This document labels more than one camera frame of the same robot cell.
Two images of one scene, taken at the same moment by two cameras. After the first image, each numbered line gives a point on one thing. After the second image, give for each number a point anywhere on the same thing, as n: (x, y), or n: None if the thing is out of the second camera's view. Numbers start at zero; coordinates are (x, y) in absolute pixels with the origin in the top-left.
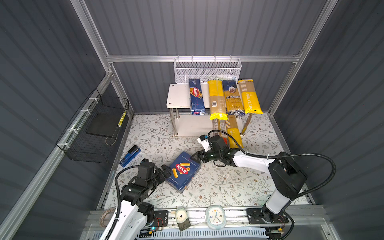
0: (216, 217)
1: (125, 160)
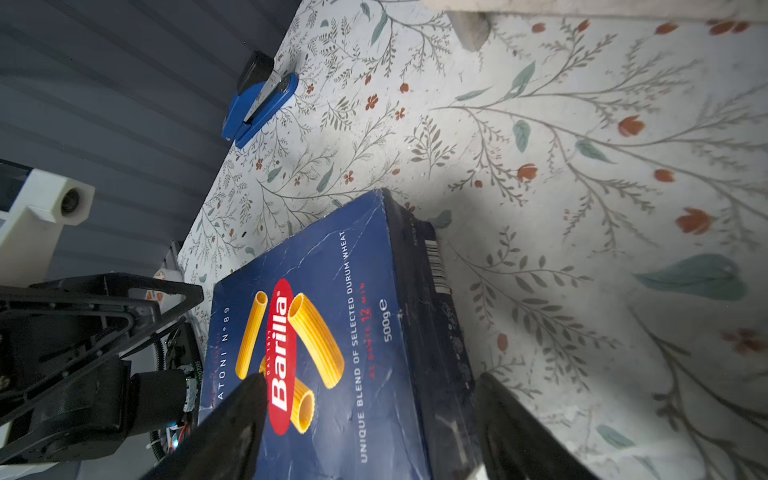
0: None
1: (262, 96)
